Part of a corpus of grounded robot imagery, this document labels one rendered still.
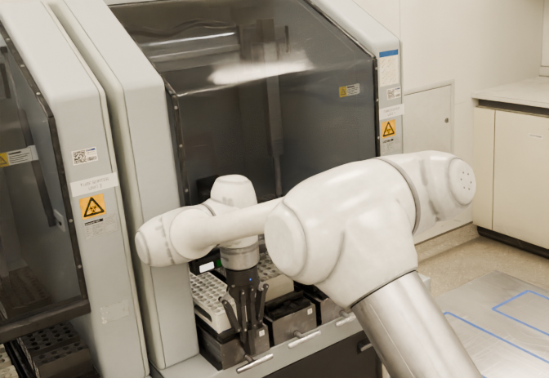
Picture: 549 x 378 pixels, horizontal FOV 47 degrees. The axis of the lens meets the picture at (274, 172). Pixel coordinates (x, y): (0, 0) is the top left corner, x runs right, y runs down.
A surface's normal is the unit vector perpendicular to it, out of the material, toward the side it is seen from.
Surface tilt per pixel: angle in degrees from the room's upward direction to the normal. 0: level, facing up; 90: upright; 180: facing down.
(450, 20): 90
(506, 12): 90
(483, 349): 0
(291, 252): 85
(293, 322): 90
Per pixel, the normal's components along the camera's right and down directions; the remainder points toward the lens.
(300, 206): -0.25, -0.65
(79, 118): 0.55, 0.21
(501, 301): -0.08, -0.95
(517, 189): -0.83, 0.22
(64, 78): 0.20, -0.73
